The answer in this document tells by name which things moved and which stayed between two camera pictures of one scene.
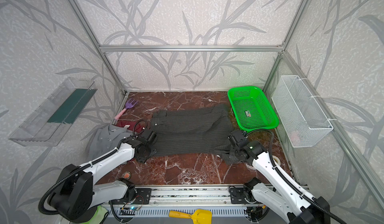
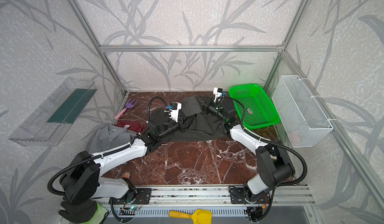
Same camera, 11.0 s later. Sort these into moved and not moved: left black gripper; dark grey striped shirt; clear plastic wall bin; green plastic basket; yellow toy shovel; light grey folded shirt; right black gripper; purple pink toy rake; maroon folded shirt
Moved: right black gripper; dark grey striped shirt; left black gripper
Not moved: maroon folded shirt; green plastic basket; light grey folded shirt; yellow toy shovel; purple pink toy rake; clear plastic wall bin
